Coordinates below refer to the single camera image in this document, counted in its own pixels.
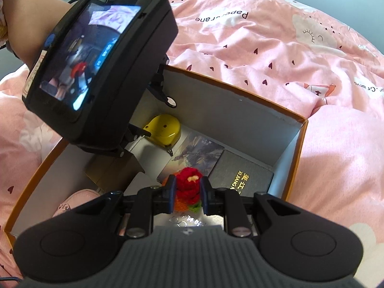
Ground crocheted red orange toy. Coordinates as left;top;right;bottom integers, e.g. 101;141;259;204
174;167;203;212

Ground dark box with gold print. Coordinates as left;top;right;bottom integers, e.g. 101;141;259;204
157;134;275;200

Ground shiny silver packet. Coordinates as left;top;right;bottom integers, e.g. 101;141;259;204
154;211;224;232

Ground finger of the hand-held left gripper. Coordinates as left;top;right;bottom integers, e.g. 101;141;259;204
120;122;152;157
150;55;178;108

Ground person's left forearm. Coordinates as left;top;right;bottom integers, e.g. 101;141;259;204
0;0;87;66

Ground yellow case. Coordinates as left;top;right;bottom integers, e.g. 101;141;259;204
141;113;182;156

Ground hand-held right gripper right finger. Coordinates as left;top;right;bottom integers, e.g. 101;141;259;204
199;176;302;237

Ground orange cardboard box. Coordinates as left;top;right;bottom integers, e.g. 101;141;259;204
4;64;309;246

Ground pink zip pouch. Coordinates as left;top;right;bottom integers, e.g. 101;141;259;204
52;189;102;218

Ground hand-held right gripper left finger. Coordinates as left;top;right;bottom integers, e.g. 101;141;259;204
70;175;178;239

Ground brown cardboard box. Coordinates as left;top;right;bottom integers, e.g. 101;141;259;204
85;153;145;187

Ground pink printed blanket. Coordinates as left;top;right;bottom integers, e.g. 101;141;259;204
0;0;384;279

